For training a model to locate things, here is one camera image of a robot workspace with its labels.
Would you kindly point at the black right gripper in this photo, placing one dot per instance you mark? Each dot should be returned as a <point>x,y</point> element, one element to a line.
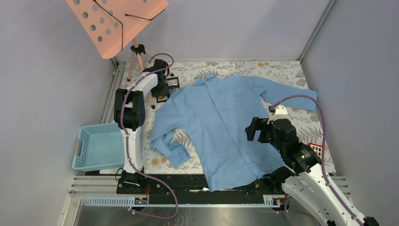
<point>257,124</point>

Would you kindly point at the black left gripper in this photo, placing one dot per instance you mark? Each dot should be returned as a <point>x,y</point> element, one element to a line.
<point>163,90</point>

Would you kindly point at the light blue button shirt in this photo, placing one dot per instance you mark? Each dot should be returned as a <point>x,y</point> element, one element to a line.
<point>214,112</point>

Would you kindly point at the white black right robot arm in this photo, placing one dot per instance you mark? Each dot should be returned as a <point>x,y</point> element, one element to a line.
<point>303,178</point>

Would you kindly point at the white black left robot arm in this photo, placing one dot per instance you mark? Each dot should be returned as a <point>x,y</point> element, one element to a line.
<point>130,115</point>

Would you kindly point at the black four-compartment brooch tray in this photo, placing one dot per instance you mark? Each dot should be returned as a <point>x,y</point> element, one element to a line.
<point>173,84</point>

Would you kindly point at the floral patterned table mat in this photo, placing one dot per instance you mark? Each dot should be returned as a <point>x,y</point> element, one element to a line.
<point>307,123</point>

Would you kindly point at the red white grid block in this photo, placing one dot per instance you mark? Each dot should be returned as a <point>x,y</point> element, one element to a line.
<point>317,149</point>

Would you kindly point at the pink perforated music stand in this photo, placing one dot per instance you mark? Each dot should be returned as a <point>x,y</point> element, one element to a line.
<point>113,24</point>

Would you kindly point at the light blue plastic basket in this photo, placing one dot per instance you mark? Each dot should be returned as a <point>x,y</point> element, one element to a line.
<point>99,147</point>

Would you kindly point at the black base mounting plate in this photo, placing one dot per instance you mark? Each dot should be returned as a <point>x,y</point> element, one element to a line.
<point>192,189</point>

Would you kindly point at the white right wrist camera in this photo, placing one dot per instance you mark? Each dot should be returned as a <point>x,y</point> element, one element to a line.
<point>278,112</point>

